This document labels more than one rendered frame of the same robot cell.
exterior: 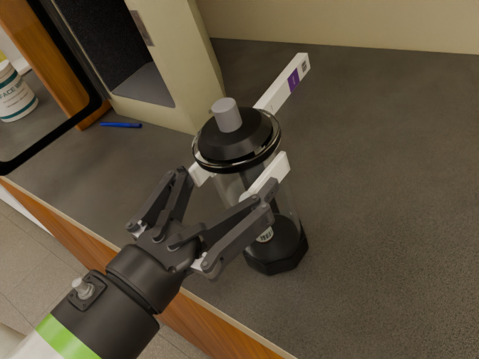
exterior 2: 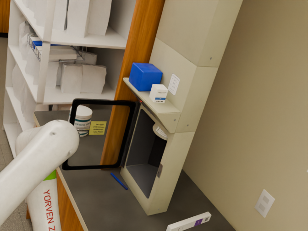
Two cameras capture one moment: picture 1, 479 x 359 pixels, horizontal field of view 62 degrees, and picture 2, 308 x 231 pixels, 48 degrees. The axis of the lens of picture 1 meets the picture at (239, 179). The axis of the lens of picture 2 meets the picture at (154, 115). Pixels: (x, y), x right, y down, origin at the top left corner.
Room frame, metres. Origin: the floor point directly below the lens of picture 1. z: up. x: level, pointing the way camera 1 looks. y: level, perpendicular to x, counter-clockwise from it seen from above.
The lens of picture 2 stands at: (-0.50, 0.16, 2.09)
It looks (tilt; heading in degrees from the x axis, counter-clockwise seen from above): 27 degrees down; 359
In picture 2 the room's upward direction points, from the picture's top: 16 degrees clockwise
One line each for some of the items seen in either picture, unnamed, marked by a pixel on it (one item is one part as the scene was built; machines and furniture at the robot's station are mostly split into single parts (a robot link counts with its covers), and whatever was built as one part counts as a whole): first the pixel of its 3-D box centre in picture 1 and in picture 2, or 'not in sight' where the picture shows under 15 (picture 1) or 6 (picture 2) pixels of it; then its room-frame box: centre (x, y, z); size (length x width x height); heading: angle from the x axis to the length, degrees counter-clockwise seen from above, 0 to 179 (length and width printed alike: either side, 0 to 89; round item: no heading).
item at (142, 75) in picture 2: not in sight; (145, 77); (0.90, 0.23, 1.56); 0.10 x 0.10 x 0.09; 37
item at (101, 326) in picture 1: (107, 315); not in sight; (0.25, 0.17, 1.13); 0.09 x 0.06 x 0.12; 37
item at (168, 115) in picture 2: not in sight; (147, 104); (0.85, 0.19, 1.46); 0.32 x 0.11 x 0.10; 37
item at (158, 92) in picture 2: not in sight; (158, 93); (0.80, 0.15, 1.54); 0.05 x 0.05 x 0.06; 31
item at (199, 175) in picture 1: (209, 160); not in sight; (0.42, 0.03, 1.12); 0.07 x 0.01 x 0.03; 128
